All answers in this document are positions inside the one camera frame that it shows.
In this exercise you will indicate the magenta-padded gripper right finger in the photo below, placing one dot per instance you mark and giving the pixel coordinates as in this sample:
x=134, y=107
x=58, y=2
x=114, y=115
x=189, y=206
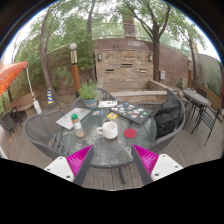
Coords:
x=163, y=166

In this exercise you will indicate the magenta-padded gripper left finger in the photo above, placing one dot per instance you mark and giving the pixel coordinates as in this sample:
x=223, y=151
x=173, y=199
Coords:
x=61, y=166

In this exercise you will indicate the green-capped coffee drink bottle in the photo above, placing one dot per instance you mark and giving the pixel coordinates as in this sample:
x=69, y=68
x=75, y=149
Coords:
x=78, y=128

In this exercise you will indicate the flat round red coaster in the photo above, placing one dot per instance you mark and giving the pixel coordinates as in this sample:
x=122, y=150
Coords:
x=130, y=133

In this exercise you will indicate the black jacket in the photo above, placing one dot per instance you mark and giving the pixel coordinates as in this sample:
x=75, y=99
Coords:
x=168, y=116

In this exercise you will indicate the white ceramic mug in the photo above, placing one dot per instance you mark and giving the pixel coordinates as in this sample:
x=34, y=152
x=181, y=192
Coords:
x=110, y=130

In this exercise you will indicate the black laptop with stickers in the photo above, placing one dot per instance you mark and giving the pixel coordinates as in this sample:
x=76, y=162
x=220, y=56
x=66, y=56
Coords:
x=131, y=112

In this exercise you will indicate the white umbrella pole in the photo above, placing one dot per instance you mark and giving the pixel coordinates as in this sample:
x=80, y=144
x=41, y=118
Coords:
x=36, y=107

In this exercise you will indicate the black metal patio chair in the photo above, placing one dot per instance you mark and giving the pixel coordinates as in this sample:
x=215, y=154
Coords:
x=210, y=121

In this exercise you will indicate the blue sticker card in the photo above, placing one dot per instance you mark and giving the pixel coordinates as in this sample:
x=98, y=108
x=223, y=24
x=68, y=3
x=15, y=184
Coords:
x=98, y=112

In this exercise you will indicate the dark patio chair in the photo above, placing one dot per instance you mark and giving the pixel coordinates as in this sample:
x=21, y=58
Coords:
x=8, y=121

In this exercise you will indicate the blue and yellow striped cone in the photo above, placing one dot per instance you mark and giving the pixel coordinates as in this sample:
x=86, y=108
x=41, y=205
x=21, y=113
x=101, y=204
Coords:
x=50, y=97

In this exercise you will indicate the yellow card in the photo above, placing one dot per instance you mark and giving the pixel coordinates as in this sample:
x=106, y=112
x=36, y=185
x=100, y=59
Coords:
x=112, y=116

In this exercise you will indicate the wooden bench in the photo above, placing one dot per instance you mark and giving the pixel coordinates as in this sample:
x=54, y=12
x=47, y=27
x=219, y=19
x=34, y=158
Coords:
x=23, y=101

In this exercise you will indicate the green plant in blue pot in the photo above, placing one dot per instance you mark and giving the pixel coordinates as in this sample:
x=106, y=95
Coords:
x=88, y=95

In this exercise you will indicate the round dark patio table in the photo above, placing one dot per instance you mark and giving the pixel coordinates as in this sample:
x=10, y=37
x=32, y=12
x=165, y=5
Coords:
x=196, y=97

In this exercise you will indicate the white sticker sheet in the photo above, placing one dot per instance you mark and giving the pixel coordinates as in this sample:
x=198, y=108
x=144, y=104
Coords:
x=107, y=103

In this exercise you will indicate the orange patio umbrella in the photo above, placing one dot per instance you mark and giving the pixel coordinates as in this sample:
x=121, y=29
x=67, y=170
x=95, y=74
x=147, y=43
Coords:
x=10, y=75

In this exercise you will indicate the slender leaning tree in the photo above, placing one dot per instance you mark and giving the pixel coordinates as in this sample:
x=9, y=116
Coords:
x=44, y=60

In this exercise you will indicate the large forked-trunk tree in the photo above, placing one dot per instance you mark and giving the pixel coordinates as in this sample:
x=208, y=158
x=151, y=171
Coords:
x=156, y=53

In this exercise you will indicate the grey wall utility box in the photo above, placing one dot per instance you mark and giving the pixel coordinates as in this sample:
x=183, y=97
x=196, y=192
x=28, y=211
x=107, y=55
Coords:
x=162, y=75

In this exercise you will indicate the black wall lantern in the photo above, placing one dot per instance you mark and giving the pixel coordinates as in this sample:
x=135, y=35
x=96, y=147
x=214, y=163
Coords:
x=99, y=57
x=150, y=57

